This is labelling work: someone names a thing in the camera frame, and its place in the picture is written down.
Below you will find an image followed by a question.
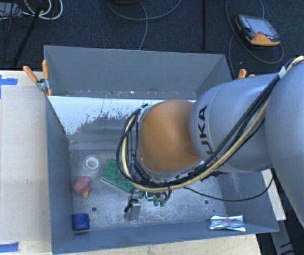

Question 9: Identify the red toy with yellow tip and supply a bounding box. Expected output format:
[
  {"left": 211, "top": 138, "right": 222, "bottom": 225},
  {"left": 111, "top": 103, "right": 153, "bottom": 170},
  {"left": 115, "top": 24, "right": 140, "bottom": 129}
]
[{"left": 73, "top": 176, "right": 93, "bottom": 199}]

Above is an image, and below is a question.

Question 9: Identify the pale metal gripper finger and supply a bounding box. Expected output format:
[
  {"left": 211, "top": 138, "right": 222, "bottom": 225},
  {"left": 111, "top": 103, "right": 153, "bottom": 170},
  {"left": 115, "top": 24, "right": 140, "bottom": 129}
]
[
  {"left": 132, "top": 201, "right": 142, "bottom": 221},
  {"left": 124, "top": 203, "right": 134, "bottom": 222}
]

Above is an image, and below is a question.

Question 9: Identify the grey metal bin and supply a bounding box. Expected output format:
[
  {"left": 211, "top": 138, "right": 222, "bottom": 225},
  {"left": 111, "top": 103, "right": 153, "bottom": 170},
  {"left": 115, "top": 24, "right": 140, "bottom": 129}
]
[{"left": 43, "top": 45, "right": 280, "bottom": 255}]

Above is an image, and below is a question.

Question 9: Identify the pale flat board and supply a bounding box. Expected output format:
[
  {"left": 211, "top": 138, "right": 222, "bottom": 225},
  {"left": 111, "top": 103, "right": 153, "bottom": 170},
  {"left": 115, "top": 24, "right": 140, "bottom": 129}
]
[{"left": 0, "top": 85, "right": 52, "bottom": 245}]

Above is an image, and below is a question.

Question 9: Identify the blue cylinder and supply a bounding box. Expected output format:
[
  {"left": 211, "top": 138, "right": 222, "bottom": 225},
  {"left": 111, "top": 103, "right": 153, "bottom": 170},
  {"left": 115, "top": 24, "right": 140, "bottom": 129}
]
[{"left": 71, "top": 212, "right": 91, "bottom": 232}]

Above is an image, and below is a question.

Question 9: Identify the green circuit board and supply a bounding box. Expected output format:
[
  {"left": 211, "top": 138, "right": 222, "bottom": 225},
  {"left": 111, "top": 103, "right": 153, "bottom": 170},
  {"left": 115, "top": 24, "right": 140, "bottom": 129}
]
[{"left": 100, "top": 158, "right": 146, "bottom": 199}]

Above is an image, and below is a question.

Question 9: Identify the clear tape roll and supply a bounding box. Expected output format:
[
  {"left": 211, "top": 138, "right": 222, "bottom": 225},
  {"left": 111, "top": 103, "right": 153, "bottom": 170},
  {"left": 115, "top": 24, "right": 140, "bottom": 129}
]
[{"left": 82, "top": 155, "right": 101, "bottom": 175}]

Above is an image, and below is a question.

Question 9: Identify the silver foil packet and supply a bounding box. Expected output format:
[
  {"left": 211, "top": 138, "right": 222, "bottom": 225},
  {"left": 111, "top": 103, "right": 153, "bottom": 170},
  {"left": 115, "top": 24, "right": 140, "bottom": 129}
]
[{"left": 209, "top": 214, "right": 247, "bottom": 233}]

